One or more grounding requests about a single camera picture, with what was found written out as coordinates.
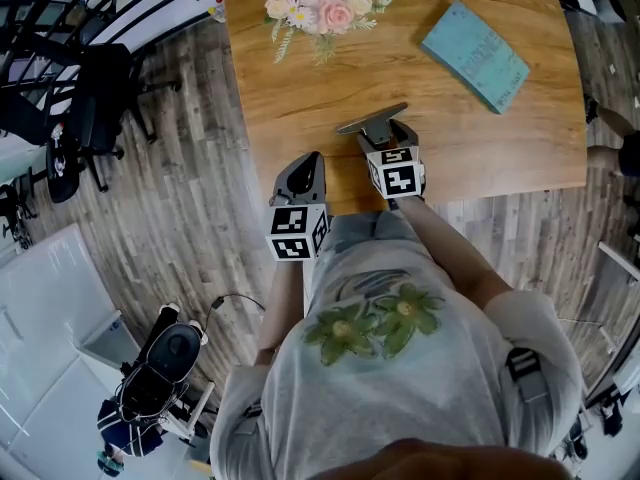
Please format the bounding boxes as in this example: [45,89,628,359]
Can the black cable with adapter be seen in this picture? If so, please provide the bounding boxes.
[199,292,267,340]

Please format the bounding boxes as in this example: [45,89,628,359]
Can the teal book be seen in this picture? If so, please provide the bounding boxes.
[420,0,532,116]

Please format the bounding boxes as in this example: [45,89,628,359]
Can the pink flower bouquet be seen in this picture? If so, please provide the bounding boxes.
[261,0,397,67]

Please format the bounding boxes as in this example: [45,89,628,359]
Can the person's right forearm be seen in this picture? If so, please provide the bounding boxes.
[398,196,515,310]

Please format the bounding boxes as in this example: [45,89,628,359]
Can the white flower-print shirt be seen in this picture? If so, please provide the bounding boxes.
[209,240,585,480]

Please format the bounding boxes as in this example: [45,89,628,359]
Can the black metal railing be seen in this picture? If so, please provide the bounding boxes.
[0,0,224,97]

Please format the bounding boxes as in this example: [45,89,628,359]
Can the white table leg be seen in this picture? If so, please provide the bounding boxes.
[302,257,318,320]

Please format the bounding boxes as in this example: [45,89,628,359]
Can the grey shoulder strap buckle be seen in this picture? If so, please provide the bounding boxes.
[503,346,550,404]
[241,401,265,438]

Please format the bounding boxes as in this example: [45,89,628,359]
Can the grey trousers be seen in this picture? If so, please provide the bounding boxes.
[316,209,417,255]

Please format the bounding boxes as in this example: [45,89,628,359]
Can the person's left forearm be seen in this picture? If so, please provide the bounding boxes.
[254,259,307,368]

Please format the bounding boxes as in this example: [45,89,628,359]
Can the white desk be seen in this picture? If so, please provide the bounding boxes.
[0,221,142,480]

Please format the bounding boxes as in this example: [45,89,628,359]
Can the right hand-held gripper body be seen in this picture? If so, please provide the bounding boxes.
[366,145,427,210]

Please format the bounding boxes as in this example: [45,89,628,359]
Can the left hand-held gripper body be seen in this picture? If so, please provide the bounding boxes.
[265,194,332,264]

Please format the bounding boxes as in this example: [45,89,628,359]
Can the black office chair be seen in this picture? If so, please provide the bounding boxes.
[74,41,182,195]
[0,31,84,145]

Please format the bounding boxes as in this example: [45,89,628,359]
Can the black round seat with sticker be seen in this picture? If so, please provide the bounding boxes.
[45,121,85,205]

